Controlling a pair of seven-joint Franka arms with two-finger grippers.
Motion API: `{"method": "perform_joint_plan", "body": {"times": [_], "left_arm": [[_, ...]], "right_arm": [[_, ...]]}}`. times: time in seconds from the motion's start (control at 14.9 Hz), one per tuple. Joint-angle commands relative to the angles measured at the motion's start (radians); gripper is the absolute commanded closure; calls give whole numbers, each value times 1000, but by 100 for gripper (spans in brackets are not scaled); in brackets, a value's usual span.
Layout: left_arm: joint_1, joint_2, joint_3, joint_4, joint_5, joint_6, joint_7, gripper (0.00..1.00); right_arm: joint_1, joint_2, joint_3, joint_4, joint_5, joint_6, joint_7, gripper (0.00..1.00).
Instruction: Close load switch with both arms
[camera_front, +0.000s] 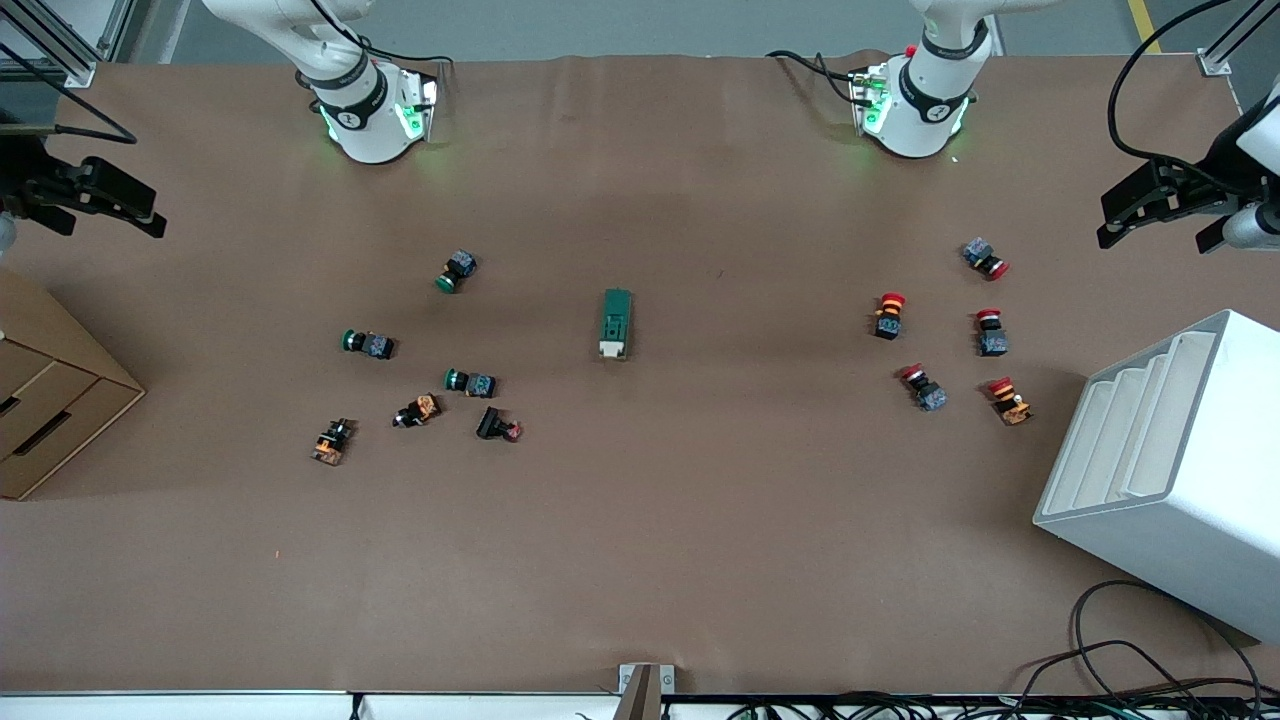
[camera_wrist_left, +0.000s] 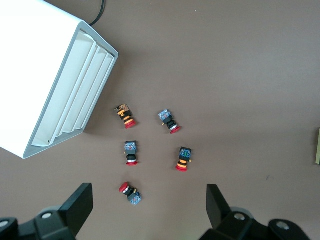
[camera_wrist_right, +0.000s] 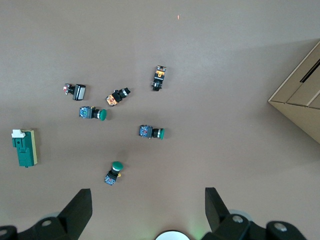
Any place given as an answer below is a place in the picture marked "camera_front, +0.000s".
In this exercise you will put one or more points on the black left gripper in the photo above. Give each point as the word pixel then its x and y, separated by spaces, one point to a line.
pixel 1222 167

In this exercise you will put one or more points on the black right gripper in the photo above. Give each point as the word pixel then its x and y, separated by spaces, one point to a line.
pixel 22 172

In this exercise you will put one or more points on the green load switch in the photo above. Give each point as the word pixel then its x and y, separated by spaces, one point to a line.
pixel 615 320

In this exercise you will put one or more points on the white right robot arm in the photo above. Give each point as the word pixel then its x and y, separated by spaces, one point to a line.
pixel 365 120

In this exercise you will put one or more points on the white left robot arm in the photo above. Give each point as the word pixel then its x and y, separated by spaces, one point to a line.
pixel 925 100

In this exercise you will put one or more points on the red mushroom button grey block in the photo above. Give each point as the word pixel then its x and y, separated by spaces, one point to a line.
pixel 930 396
pixel 992 342
pixel 980 252

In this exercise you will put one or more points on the brown cardboard drawer box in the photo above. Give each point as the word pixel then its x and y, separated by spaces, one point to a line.
pixel 60 400

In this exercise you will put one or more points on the red mushroom button orange block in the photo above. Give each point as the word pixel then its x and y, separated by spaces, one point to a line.
pixel 888 322
pixel 1012 408

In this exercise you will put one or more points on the white stepped storage rack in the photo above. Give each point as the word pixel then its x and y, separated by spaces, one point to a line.
pixel 1180 540

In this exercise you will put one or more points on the brown paper table cover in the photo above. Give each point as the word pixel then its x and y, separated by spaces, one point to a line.
pixel 700 550

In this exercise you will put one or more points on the aluminium frame profile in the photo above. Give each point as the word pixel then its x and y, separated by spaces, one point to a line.
pixel 75 72
pixel 1215 65

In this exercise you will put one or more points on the green push button switch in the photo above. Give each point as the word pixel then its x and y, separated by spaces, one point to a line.
pixel 375 346
pixel 478 385
pixel 460 267

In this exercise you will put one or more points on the orange black selector switch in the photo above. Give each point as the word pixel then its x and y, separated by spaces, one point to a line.
pixel 420 410
pixel 330 445

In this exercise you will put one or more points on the black switch with red lamp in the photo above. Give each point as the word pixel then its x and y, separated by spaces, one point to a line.
pixel 492 424

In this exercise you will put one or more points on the white table edge rail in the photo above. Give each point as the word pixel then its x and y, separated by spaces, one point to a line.
pixel 200 708

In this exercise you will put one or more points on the metal table edge bracket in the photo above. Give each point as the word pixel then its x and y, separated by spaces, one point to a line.
pixel 645 690

